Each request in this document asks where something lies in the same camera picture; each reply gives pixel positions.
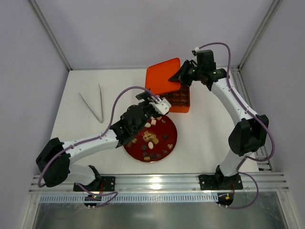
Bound orange box lid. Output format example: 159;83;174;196
145;58;181;95

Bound orange chocolate box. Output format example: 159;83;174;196
160;85;190;113

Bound metal tongs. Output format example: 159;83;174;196
79;83;103;124

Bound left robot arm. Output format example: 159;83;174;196
36;91;161;191

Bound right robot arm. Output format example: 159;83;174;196
169;50;269;190

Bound white oval swirl chocolate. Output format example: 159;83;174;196
148;142;153;149

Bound tan fluted cup chocolate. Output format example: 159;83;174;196
153;138;159;144

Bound round red plate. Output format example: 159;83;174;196
124;115;178;163

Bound left controller board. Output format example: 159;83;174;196
84;195;102;202

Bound controller board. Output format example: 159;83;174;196
217;193;234;206
84;195;102;202

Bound right controller board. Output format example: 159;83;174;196
217;193;234;206

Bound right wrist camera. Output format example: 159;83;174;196
191;47;201;56

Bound right side aluminium rail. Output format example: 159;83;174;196
230;66;274;172

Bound aluminium rail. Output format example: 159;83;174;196
29;172;289;194
230;66;274;172

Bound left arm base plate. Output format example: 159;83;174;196
73;174;116;192

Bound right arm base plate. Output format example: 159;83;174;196
198;174;244;190

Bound right corner frame post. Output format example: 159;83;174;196
237;0;283;71

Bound corner frame post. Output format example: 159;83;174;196
28;0;72;71
237;0;283;71

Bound slotted cable duct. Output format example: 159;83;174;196
39;193;218;204

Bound aluminium front rail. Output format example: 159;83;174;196
29;172;289;194

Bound left corner frame post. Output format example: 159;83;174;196
28;0;72;71

